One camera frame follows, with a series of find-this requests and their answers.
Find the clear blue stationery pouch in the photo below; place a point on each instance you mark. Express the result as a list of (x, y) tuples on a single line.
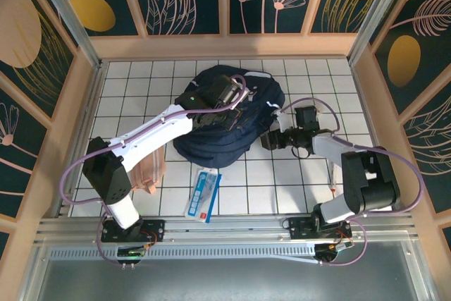
[(202, 195)]

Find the navy blue student backpack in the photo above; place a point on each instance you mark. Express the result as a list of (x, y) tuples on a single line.
[(218, 146)]

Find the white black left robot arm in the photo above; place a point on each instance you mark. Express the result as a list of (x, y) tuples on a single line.
[(151, 132)]

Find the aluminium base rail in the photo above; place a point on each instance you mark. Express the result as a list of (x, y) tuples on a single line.
[(225, 227)]

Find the aluminium frame post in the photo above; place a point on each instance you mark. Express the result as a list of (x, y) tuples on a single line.
[(378, 15), (72, 19)]

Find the aluminium table side rail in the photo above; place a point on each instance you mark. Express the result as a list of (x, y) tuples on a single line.
[(79, 139), (377, 139)]

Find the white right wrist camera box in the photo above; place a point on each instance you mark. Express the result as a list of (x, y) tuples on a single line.
[(280, 119)]

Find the black controller board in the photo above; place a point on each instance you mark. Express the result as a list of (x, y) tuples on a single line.
[(132, 252), (331, 248)]

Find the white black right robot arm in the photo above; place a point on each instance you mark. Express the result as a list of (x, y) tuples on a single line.
[(366, 181)]

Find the red white pen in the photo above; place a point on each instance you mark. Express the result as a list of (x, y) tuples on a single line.
[(333, 177)]

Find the grey metal sheet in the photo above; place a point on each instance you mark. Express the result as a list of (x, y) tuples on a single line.
[(225, 280)]

